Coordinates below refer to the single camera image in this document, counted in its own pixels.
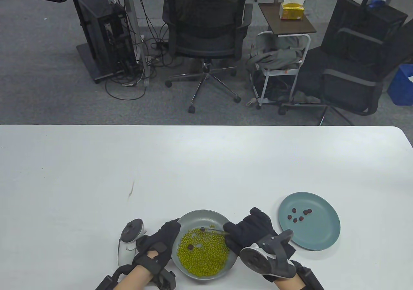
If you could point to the person's left hand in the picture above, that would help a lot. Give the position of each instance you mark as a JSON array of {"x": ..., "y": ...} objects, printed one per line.
[{"x": 164, "y": 235}]

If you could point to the person's right hand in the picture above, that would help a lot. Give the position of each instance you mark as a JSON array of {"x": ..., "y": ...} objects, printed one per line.
[{"x": 255, "y": 228}]

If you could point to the white and black controller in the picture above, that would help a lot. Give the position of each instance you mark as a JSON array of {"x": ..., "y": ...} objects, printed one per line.
[
  {"x": 125, "y": 254},
  {"x": 258, "y": 261}
]

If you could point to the metal tweezers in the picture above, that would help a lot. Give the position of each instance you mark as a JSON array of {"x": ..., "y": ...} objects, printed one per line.
[{"x": 216, "y": 231}]

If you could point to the grey plate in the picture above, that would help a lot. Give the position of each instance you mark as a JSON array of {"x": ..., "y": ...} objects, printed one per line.
[{"x": 206, "y": 217}]

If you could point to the pile of green beans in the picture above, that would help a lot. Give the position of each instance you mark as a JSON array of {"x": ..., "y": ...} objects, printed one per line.
[{"x": 203, "y": 261}]

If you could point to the teal plate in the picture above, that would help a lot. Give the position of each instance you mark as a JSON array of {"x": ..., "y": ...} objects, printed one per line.
[{"x": 322, "y": 232}]

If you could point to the person's left forearm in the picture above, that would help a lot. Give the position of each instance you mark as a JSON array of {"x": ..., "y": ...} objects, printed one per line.
[{"x": 135, "y": 278}]

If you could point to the person's right forearm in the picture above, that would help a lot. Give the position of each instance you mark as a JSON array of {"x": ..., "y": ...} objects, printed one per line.
[{"x": 288, "y": 285}]

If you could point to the black right wrist device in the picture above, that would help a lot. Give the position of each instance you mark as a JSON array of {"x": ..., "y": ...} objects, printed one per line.
[{"x": 311, "y": 278}]

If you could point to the black bag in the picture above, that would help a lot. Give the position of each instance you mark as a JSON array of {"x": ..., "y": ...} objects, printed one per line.
[{"x": 274, "y": 90}]

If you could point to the grey slippers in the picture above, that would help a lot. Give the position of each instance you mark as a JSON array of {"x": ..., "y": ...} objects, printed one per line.
[{"x": 306, "y": 98}]

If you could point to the white metal cart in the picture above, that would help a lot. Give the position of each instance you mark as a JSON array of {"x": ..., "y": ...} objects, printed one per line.
[{"x": 280, "y": 72}]

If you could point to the grey jacket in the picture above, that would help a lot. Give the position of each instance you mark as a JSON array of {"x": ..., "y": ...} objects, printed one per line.
[{"x": 280, "y": 56}]

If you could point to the black reclining chair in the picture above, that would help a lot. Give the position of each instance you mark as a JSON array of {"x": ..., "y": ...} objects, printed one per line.
[{"x": 348, "y": 77}]

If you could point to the blue bin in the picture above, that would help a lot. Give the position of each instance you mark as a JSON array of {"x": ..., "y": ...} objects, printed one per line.
[{"x": 400, "y": 86}]

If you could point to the brown side table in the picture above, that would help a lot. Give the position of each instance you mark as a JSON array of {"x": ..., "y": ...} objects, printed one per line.
[{"x": 290, "y": 25}]

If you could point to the black mesh office chair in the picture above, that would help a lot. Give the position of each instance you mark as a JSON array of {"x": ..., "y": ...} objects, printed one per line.
[{"x": 206, "y": 22}]

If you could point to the yellow tissue box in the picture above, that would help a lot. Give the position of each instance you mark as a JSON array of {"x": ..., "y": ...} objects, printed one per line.
[{"x": 292, "y": 12}]

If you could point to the black computer tower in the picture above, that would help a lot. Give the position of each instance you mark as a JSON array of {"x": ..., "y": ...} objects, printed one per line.
[{"x": 96, "y": 22}]

